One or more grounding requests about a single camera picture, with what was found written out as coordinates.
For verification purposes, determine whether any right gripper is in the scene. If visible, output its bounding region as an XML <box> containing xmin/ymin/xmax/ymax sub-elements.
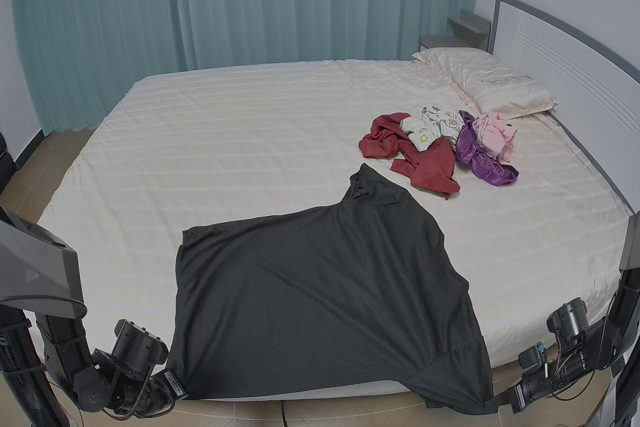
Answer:
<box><xmin>489</xmin><ymin>351</ymin><xmax>599</xmax><ymax>414</ymax></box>

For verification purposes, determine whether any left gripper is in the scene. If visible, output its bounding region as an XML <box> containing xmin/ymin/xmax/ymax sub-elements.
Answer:
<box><xmin>118</xmin><ymin>366</ymin><xmax>191</xmax><ymax>417</ymax></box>

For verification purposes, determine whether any black T-shirt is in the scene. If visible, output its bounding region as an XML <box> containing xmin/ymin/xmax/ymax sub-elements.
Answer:
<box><xmin>167</xmin><ymin>163</ymin><xmax>501</xmax><ymax>416</ymax></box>

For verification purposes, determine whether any bed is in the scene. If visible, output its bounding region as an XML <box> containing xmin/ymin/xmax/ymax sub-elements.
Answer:
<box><xmin>37</xmin><ymin>0</ymin><xmax>640</xmax><ymax>408</ymax></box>

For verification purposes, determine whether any purple garment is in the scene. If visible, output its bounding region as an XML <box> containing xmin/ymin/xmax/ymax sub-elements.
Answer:
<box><xmin>454</xmin><ymin>111</ymin><xmax>520</xmax><ymax>188</ymax></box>

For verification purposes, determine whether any dark red garment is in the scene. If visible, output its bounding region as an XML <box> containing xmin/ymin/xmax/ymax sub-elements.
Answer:
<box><xmin>358</xmin><ymin>112</ymin><xmax>461</xmax><ymax>200</ymax></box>

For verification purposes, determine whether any pink garment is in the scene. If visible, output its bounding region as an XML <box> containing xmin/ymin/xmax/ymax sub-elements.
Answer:
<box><xmin>472</xmin><ymin>111</ymin><xmax>518</xmax><ymax>164</ymax></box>

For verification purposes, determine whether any black chair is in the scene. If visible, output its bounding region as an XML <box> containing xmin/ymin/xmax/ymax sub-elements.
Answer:
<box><xmin>0</xmin><ymin>132</ymin><xmax>20</xmax><ymax>188</ymax></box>

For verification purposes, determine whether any white printed garment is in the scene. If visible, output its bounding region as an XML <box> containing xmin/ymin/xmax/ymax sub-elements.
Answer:
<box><xmin>400</xmin><ymin>106</ymin><xmax>463</xmax><ymax>153</ymax></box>

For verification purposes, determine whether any cream pillow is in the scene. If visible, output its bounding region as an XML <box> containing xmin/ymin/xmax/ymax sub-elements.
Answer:
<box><xmin>411</xmin><ymin>47</ymin><xmax>558</xmax><ymax>119</ymax></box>

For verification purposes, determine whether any grey bedside table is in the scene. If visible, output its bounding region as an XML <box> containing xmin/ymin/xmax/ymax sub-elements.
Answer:
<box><xmin>419</xmin><ymin>9</ymin><xmax>493</xmax><ymax>51</ymax></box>

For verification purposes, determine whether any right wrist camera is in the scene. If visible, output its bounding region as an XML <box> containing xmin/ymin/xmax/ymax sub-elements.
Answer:
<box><xmin>518</xmin><ymin>341</ymin><xmax>547</xmax><ymax>372</ymax></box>

